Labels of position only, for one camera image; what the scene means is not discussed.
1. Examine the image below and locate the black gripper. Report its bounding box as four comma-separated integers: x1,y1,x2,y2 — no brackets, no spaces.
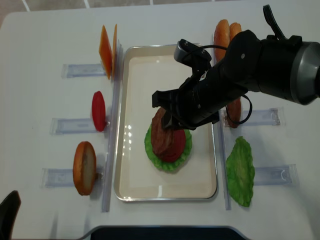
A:
151,57,221,131

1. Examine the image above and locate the brown meat patty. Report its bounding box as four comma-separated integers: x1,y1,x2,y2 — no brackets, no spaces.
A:
225,98,242,128
151,107,175,159

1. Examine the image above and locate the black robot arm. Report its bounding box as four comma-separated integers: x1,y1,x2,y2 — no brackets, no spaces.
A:
152,30,320,130

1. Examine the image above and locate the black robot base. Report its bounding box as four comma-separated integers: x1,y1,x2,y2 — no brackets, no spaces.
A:
89,226,247,240

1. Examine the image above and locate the red tomato slice on tray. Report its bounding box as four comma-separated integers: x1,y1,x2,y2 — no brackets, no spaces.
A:
159,129,186,163

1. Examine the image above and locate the green lettuce on tray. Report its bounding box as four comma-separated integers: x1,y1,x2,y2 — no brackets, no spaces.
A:
144,125,193,173

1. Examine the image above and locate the green lettuce leaf upright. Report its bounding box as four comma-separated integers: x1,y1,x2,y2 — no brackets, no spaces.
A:
226,136,255,208

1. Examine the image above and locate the red tomato slice upright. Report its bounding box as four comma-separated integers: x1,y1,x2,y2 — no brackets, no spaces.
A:
91,91,106,132

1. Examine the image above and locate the orange cheese slice inner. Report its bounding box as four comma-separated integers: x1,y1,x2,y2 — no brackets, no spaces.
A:
112,24,117,79

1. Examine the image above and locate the orange cheese slice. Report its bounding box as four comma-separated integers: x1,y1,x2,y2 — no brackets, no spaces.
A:
98,25,113,79
112,24,117,79

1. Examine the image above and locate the orange cheese slice outer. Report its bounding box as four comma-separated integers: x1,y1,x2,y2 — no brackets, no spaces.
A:
98,25,113,79

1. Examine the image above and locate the clear tomato pusher track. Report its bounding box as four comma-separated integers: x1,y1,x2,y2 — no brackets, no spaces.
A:
49,118,98,135

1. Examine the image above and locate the clear lettuce pusher track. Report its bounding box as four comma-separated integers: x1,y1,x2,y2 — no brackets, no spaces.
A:
254,164,300,186

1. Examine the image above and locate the clear cheese pusher track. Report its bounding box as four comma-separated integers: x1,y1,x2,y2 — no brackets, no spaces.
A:
61,63,106,79

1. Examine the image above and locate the white metal tray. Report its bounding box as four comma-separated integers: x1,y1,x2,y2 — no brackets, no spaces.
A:
114,45,218,202

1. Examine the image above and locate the clear patty pusher track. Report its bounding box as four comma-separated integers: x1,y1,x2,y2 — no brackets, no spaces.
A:
219,107,286,128

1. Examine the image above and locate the bun slice outer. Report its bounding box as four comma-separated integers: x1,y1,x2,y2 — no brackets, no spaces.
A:
229,22,242,42

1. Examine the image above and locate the bun slice left upright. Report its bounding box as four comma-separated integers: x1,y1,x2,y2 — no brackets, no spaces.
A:
72,141,97,196

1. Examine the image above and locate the clear left bun pusher track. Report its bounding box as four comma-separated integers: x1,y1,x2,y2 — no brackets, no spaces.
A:
41,167,105,189

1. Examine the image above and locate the black left gripper tip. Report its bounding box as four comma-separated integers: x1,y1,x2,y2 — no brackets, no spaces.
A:
0,190,21,240

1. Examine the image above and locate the clear right acrylic rail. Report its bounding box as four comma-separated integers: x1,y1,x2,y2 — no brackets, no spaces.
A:
217,110,232,211

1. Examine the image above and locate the clear acrylic rail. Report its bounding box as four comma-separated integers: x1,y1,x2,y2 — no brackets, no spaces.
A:
101,42,124,213
217,110,232,211

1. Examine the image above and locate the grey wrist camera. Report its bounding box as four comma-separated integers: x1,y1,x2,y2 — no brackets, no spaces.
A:
173,39,201,63

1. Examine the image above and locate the clear left acrylic rail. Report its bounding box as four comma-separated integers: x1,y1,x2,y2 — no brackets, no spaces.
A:
101,42,124,213

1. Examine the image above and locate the bun slice near rail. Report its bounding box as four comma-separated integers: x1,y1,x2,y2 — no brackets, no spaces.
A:
213,19,230,62

